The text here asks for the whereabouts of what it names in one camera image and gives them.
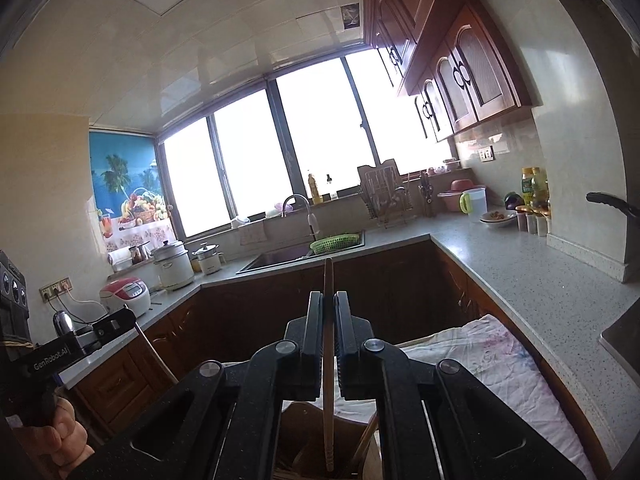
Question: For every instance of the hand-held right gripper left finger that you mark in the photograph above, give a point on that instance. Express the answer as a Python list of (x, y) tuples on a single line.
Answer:
[(316, 350)]

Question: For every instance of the pink plastic container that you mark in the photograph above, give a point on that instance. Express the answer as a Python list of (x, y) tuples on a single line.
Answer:
[(455, 195)]

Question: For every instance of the small ceiling sticker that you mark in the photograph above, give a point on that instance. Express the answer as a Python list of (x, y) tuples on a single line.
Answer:
[(351, 15)]

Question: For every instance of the wooden chopstick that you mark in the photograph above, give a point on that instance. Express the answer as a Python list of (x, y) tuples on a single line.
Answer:
[(328, 280), (155, 360)]

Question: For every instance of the chrome faucet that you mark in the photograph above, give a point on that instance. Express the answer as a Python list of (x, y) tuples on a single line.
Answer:
[(300, 200)]

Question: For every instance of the white dishcloth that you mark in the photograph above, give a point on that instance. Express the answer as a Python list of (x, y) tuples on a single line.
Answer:
[(253, 232)]

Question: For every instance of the green label oil bottle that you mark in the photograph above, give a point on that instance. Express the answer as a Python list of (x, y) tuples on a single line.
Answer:
[(527, 187)]

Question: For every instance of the purple eggplant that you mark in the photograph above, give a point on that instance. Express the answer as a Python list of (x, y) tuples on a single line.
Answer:
[(513, 201)]

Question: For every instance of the yellow oil bottle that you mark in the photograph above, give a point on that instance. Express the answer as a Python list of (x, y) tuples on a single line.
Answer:
[(540, 187)]

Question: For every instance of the small white electric pot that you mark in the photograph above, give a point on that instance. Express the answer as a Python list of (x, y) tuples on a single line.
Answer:
[(209, 260)]

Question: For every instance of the steel kitchen sink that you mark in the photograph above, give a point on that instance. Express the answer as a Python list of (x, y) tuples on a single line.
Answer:
[(280, 260)]

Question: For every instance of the white spice jar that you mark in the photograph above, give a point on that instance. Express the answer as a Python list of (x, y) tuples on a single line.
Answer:
[(522, 221), (543, 224), (532, 223)]

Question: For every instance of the glass jar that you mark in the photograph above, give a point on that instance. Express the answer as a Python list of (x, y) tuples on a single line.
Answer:
[(139, 254)]

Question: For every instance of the white bowl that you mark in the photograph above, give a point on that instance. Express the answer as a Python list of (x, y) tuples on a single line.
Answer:
[(497, 220)]

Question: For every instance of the glass door wall cabinet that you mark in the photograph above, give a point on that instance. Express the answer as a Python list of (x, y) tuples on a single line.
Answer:
[(475, 75)]

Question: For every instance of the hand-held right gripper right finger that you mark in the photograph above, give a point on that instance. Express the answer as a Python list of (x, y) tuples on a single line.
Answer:
[(342, 350)]

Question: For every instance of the gas stove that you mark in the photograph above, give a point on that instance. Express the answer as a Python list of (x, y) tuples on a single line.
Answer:
[(625, 345)]

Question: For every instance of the wooden utensil holder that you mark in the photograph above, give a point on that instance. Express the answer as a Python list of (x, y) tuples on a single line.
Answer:
[(305, 440)]

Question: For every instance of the wooden base cabinets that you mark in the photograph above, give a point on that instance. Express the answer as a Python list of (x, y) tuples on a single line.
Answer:
[(240, 320)]

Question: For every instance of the floral tablecloth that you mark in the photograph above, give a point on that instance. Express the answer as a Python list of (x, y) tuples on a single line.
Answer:
[(500, 360)]

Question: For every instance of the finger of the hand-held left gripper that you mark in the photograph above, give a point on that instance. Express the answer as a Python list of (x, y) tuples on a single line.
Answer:
[(116, 327)]

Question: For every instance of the paper towel roll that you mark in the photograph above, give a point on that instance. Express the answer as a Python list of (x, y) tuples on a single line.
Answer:
[(120, 260)]

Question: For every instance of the green plastic basket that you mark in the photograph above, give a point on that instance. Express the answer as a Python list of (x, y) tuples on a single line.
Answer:
[(335, 244)]

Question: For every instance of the large white steamer pot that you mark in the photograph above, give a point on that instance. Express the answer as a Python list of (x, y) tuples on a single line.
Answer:
[(172, 265)]

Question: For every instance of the kitchen window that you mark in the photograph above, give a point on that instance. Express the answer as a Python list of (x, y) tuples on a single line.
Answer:
[(320, 135)]

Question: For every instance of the wall power socket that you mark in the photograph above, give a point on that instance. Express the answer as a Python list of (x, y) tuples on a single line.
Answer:
[(56, 290)]

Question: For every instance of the metal dish rack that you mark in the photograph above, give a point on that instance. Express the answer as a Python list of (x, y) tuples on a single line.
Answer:
[(382, 195)]

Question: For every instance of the white and red rice cooker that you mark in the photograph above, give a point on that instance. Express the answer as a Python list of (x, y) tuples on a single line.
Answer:
[(125, 296)]

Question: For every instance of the knife and scissors holder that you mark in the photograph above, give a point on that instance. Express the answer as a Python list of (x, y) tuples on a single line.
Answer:
[(426, 195)]

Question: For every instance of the wooden wall cabinet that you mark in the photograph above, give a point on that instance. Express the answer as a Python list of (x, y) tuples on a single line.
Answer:
[(400, 5)]

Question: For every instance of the wall outlet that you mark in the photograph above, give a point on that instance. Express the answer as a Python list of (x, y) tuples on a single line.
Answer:
[(485, 153)]

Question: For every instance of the tropical fruit wall poster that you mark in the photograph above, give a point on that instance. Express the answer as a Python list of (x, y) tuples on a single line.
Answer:
[(125, 185)]

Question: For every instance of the shiny metal kettle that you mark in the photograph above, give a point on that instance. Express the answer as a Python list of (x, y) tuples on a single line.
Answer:
[(64, 322)]

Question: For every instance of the person's left hand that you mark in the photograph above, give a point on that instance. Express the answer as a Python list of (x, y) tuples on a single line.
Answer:
[(70, 435)]

